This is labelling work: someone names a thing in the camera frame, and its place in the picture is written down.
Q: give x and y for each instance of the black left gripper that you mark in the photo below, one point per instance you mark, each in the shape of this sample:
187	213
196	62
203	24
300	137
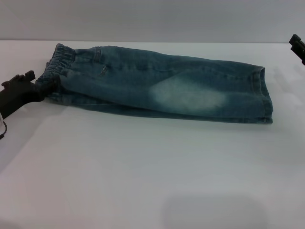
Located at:
16	95

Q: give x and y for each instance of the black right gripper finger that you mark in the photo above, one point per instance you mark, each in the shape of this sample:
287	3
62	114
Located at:
300	53
296	40

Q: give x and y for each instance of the blue denim shorts with print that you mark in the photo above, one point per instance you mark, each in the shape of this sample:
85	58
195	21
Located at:
155	83

